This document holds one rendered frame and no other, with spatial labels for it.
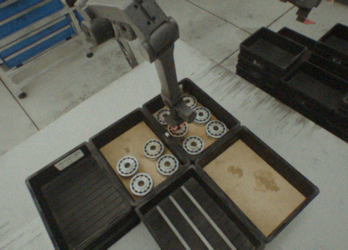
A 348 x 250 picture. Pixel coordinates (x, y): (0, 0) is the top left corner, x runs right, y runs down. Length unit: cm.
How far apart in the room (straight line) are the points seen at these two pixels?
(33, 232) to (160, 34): 110
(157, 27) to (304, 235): 104
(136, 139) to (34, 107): 176
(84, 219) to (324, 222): 104
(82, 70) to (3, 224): 190
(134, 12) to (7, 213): 119
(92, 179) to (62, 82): 186
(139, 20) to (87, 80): 227
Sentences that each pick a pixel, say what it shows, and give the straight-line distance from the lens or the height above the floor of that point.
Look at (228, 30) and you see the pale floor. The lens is 323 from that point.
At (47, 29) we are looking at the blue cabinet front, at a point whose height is 49.
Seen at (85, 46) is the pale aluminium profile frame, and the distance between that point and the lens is 306.
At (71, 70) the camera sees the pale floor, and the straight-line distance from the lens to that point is 307.
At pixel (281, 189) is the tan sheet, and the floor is 83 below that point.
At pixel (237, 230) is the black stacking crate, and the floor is 83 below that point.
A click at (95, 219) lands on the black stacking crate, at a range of 118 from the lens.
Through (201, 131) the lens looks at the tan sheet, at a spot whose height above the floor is 83.
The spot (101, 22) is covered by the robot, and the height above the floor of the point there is 95.
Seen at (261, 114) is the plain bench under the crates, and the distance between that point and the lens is 153.
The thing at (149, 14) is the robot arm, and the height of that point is 156.
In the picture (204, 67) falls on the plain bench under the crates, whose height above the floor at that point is 70.
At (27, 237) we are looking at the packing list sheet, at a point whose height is 70.
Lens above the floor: 191
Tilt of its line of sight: 56 degrees down
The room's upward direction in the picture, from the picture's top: 8 degrees counter-clockwise
